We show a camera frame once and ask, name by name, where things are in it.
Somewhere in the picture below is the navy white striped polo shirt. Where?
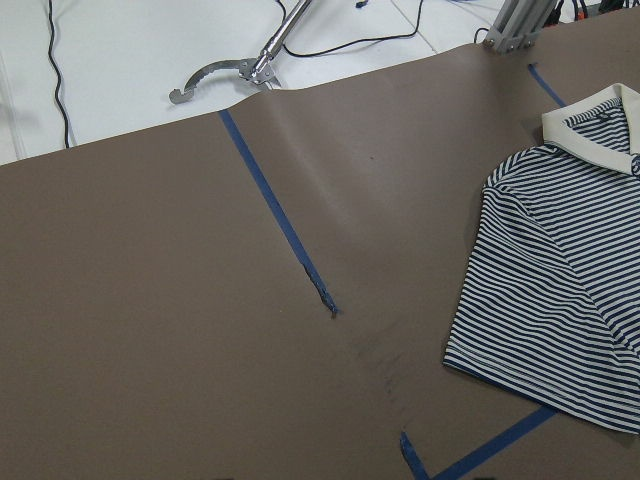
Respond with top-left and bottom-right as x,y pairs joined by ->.
444,83 -> 639,434

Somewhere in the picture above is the silver reacher grabber tool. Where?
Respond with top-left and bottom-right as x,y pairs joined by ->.
168,0 -> 312,105

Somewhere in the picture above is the aluminium frame post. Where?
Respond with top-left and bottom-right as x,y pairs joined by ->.
482,0 -> 557,54

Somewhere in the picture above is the black cable on white table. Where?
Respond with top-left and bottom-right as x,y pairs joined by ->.
45,0 -> 71,150

